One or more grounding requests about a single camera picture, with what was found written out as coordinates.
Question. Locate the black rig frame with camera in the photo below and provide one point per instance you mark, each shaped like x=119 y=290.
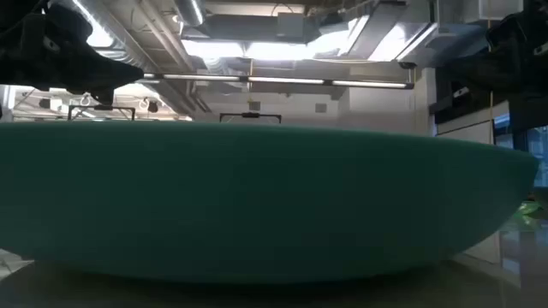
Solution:
x=250 y=116

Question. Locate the green plastic plate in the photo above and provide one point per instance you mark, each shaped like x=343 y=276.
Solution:
x=529 y=209

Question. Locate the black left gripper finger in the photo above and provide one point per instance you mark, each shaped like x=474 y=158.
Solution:
x=115 y=76

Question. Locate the teal plastic plate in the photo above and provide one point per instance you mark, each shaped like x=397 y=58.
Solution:
x=257 y=197

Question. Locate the long linear ceiling light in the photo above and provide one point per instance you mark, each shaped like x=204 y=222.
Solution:
x=282 y=80

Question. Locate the rectangular silver air duct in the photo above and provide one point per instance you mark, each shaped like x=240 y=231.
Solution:
x=385 y=30

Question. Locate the round silver air duct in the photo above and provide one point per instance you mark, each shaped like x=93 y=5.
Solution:
x=190 y=10

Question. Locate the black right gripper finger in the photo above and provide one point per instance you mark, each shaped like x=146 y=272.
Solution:
x=475 y=70

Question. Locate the square wall vent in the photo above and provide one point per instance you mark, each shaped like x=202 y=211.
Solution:
x=254 y=106
x=321 y=108

